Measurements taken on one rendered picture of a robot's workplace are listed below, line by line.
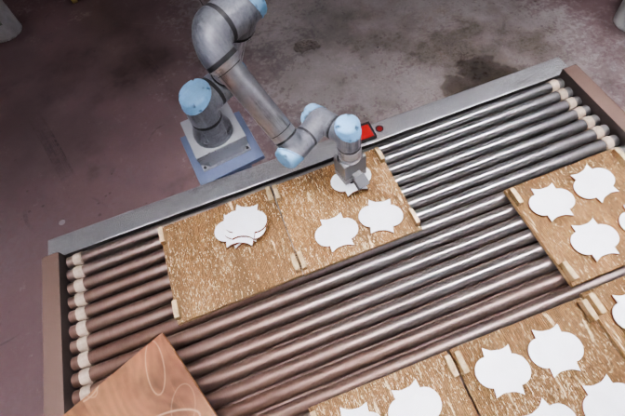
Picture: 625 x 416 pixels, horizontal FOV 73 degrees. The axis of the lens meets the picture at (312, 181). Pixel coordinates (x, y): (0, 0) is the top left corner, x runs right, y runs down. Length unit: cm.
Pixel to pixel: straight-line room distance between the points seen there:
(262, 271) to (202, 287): 20
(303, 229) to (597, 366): 90
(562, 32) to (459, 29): 70
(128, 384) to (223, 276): 39
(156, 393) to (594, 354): 117
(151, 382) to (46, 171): 230
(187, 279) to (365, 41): 241
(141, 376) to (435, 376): 79
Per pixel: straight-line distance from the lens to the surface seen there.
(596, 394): 141
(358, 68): 317
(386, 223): 141
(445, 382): 131
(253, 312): 138
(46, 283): 169
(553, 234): 152
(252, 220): 141
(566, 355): 140
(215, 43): 115
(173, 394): 128
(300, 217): 144
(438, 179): 154
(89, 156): 327
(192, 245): 150
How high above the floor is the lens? 222
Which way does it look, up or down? 59 degrees down
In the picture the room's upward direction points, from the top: 12 degrees counter-clockwise
